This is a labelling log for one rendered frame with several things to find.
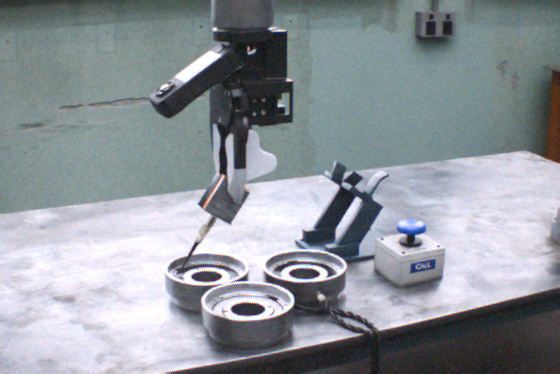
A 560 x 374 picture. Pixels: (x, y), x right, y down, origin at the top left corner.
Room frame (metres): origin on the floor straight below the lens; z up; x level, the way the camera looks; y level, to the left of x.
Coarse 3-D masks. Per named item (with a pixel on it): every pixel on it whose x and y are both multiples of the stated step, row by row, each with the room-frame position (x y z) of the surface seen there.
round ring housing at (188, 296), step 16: (192, 256) 1.01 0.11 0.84; (208, 256) 1.01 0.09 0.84; (224, 256) 1.01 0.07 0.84; (192, 272) 0.97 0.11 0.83; (208, 272) 0.98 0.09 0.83; (224, 272) 0.98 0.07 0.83; (240, 272) 0.98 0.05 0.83; (176, 288) 0.92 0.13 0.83; (192, 288) 0.91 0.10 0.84; (208, 288) 0.91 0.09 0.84; (176, 304) 0.93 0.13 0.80; (192, 304) 0.92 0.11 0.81
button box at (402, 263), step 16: (384, 240) 1.05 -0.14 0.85; (400, 240) 1.04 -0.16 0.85; (416, 240) 1.04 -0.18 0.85; (432, 240) 1.05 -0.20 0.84; (384, 256) 1.03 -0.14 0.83; (400, 256) 1.00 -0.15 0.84; (416, 256) 1.00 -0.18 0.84; (432, 256) 1.01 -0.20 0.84; (384, 272) 1.03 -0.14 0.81; (400, 272) 0.99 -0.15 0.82; (416, 272) 1.00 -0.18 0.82; (432, 272) 1.01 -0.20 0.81
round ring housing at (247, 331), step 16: (224, 288) 0.91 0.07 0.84; (240, 288) 0.92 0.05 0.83; (256, 288) 0.92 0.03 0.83; (272, 288) 0.91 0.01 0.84; (208, 304) 0.88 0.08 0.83; (240, 304) 0.89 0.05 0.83; (256, 304) 0.89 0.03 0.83; (288, 304) 0.88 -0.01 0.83; (208, 320) 0.84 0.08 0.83; (224, 320) 0.82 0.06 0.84; (240, 320) 0.82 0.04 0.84; (256, 320) 0.82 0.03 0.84; (272, 320) 0.83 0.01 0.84; (288, 320) 0.84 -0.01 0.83; (224, 336) 0.82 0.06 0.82; (240, 336) 0.82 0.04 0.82; (256, 336) 0.82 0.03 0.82; (272, 336) 0.83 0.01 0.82
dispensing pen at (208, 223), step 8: (216, 176) 0.99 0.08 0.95; (224, 176) 1.00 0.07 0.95; (216, 184) 0.98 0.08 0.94; (208, 192) 0.99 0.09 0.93; (200, 200) 0.99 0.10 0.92; (208, 216) 0.98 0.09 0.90; (208, 224) 0.98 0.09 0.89; (200, 232) 0.98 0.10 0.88; (208, 232) 0.98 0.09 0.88; (200, 240) 0.97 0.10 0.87; (192, 248) 0.97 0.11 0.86; (184, 264) 0.97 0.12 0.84
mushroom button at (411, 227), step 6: (402, 222) 1.04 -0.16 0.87; (408, 222) 1.04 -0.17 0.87; (414, 222) 1.04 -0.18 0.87; (420, 222) 1.04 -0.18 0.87; (402, 228) 1.03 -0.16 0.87; (408, 228) 1.02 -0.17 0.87; (414, 228) 1.02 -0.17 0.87; (420, 228) 1.02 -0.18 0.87; (408, 234) 1.02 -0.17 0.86; (414, 234) 1.02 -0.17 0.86; (408, 240) 1.04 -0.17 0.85; (414, 240) 1.04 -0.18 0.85
